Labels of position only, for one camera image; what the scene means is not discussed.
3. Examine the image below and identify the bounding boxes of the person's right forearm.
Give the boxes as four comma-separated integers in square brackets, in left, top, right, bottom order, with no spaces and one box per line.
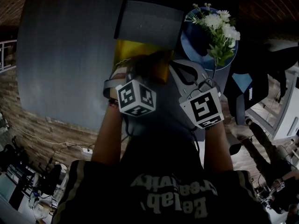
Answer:
[202,122,235,173]

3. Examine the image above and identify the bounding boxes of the dark grey felt container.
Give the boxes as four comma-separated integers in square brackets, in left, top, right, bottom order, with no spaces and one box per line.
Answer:
[114,0,185,50]

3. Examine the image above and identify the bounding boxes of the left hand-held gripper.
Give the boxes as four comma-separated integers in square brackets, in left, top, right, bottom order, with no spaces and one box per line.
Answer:
[103,55,169,118]

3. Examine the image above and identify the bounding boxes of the yellow glossy bag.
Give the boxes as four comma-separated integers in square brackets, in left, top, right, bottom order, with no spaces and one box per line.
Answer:
[113,39,175,84]

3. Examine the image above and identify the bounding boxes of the white desk frame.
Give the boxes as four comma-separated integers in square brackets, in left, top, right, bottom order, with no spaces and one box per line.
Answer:
[244,64,299,141]

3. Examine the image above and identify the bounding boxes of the white floor cable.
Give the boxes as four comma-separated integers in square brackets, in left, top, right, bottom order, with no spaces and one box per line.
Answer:
[11,124,94,150]

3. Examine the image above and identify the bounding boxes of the blue round bowl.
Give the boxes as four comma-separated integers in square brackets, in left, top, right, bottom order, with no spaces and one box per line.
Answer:
[180,7,239,70]

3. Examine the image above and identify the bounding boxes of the person's black printed shirt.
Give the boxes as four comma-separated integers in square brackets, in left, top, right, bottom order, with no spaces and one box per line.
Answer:
[51,115,273,224]

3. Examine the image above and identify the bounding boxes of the black office chair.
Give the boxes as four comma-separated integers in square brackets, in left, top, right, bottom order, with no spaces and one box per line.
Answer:
[224,40,299,126]

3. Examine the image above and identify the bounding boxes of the person's left forearm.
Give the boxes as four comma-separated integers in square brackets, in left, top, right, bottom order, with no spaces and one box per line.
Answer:
[90,98,125,163]

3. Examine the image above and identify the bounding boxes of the white artificial flower bunch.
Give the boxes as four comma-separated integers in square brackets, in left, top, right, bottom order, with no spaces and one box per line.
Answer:
[185,2,241,77]

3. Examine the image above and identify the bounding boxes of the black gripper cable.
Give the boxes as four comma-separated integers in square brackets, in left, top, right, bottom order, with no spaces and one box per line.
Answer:
[188,124,200,153]

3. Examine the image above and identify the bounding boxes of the white metal railing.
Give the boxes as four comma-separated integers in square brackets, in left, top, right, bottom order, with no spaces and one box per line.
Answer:
[0,39,18,74]

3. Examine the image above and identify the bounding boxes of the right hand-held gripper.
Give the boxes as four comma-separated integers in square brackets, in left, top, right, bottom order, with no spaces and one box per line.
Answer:
[169,59,225,130]

